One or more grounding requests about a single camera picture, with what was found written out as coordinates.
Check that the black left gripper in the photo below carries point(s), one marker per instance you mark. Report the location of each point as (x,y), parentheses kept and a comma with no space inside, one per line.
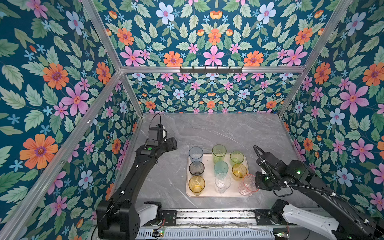
(172,143)

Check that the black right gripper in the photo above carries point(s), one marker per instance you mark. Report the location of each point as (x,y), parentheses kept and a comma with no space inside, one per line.
(258,185)

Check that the pink short glass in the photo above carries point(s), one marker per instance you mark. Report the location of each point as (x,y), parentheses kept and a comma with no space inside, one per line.
(247,186)

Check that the blue tall glass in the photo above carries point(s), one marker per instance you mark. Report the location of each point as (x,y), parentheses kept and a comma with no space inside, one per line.
(196,154)

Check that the yellow short glass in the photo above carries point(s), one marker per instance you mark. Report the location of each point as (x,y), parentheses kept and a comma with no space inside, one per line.
(239,171)

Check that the grey tall glass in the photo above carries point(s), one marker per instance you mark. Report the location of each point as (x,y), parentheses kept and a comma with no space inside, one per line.
(196,168)

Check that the green short glass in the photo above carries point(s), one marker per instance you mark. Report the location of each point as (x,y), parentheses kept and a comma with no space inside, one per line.
(236,157)

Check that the clear short glass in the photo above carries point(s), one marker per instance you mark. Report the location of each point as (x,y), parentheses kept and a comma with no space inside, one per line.
(223,182)

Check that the beige plastic tray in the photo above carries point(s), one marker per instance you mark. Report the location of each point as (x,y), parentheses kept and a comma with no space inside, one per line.
(210,190)

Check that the yellow tall glass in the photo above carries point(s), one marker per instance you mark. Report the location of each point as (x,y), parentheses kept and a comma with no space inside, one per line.
(197,185)

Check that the teal short glass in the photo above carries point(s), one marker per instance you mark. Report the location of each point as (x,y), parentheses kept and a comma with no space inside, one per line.
(221,167)

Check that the light green tall glass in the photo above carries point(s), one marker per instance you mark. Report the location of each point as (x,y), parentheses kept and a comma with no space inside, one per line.
(219,152)

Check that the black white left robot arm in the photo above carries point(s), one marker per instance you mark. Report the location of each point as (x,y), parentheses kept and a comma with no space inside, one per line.
(118,218)

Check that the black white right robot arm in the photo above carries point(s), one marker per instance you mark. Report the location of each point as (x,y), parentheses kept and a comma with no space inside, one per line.
(345,221)

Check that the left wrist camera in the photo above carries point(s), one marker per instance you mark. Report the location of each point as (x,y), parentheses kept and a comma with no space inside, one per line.
(157,135)

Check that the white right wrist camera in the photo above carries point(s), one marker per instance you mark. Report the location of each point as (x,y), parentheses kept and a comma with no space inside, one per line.
(267,159)

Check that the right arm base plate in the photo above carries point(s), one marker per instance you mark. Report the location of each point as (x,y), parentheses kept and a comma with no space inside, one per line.
(264,217)

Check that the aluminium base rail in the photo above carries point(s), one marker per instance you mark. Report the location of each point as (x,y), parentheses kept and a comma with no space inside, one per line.
(216,217)

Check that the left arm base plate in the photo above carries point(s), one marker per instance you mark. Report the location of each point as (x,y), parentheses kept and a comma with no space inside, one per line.
(164,218)

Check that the metal hook rail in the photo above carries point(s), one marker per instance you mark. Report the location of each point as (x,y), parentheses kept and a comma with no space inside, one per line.
(210,70)

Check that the white vented cable duct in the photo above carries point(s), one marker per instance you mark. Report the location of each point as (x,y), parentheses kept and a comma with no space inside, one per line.
(206,234)

